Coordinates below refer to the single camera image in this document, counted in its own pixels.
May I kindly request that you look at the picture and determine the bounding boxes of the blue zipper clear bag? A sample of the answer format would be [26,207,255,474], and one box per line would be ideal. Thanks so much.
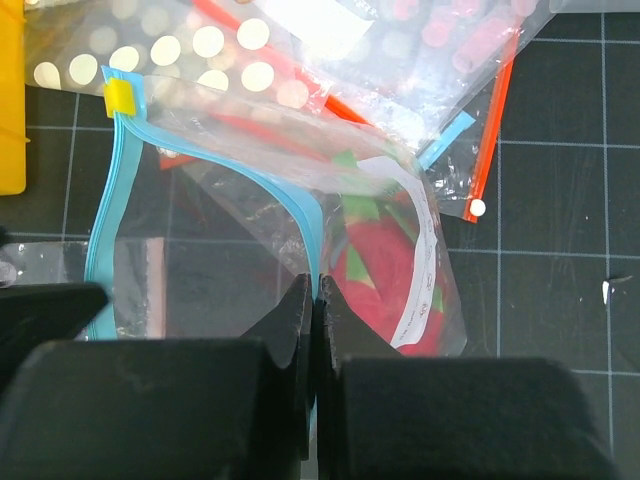
[85,67,467,356]

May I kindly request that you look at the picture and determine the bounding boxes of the white polka dot bag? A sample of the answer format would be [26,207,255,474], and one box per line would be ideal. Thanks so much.
[24,1,366,124]

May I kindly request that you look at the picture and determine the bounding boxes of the yellow plastic bin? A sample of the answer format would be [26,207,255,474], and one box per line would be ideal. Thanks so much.
[0,0,29,196]

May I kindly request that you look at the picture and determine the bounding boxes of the orange zipper clear bag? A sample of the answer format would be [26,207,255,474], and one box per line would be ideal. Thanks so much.
[420,39,517,223]

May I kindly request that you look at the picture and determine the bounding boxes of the red dragon fruit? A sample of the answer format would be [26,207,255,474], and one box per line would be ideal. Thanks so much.
[329,153,454,356]

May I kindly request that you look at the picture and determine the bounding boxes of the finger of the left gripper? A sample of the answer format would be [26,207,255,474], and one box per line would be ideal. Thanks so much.
[1,283,109,350]

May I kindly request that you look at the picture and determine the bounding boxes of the red dotted clear bag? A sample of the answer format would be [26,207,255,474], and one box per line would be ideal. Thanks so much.
[296,1,553,151]

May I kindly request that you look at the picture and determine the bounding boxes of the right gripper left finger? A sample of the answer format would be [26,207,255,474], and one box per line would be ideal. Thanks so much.
[1,274,313,479]

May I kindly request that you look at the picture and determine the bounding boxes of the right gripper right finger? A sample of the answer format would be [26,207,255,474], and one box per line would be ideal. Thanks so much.
[317,276,619,479]

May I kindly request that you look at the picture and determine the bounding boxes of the pink zipper polka dot bag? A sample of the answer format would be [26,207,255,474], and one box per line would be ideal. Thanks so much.
[1,238,167,340]

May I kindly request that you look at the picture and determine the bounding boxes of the black grid mat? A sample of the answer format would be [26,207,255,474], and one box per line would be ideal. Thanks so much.
[0,12,640,480]

